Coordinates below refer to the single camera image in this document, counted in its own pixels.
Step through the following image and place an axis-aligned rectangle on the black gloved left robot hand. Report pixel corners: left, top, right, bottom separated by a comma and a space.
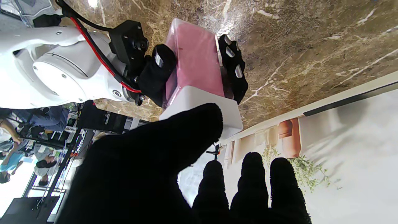
54, 103, 313, 224

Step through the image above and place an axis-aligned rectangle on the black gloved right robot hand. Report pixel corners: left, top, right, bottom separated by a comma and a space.
138, 34, 249, 108

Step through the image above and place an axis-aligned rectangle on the clear bottle with pink seasoning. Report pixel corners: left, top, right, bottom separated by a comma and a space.
163, 18, 226, 109

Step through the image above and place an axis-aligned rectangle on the white square bottle cap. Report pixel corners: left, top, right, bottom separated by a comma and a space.
159, 86, 243, 140

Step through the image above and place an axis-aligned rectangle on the black clamp with orange tip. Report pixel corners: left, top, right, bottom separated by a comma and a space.
206, 145, 220, 162

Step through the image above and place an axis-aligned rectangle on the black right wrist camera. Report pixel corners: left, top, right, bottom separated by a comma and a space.
109, 20, 150, 78

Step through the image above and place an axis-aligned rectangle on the red black right arm cable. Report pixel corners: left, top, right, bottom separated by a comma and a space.
56, 0, 142, 94

